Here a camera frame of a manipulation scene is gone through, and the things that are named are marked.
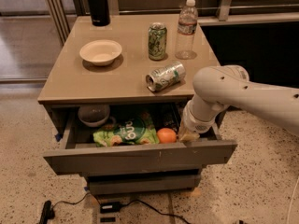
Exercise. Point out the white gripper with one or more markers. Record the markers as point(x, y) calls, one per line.
point(195, 124)

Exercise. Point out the grey top drawer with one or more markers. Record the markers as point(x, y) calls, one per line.
point(78, 154)

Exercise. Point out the grey drawer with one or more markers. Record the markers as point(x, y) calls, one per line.
point(78, 154)
point(163, 181)

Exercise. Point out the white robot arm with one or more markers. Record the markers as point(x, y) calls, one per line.
point(218, 87)

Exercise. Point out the grey drawer cabinet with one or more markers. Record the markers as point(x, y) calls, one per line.
point(74, 82)

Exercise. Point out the grey bowl in drawer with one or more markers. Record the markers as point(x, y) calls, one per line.
point(93, 115)

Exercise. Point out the grey bottom drawer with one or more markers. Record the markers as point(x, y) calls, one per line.
point(163, 181)

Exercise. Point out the orange fruit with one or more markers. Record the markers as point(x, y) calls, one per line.
point(166, 135)

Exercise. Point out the dark snack packet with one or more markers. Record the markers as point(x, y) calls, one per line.
point(171, 116)

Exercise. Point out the green chip bag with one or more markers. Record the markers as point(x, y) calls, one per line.
point(138, 130)

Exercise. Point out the lying green soda can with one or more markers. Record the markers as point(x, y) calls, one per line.
point(162, 78)

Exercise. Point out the black power adapter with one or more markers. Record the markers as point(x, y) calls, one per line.
point(110, 207)

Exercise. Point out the upright green soda can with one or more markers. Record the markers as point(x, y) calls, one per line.
point(157, 41)

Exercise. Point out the white paper bowl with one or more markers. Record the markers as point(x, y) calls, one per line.
point(101, 52)

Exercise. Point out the clear plastic water bottle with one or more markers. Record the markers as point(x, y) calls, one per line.
point(187, 25)

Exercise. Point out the black plug left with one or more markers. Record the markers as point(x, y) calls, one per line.
point(47, 213)

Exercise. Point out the black insulated bottle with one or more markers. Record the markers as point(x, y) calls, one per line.
point(99, 12)

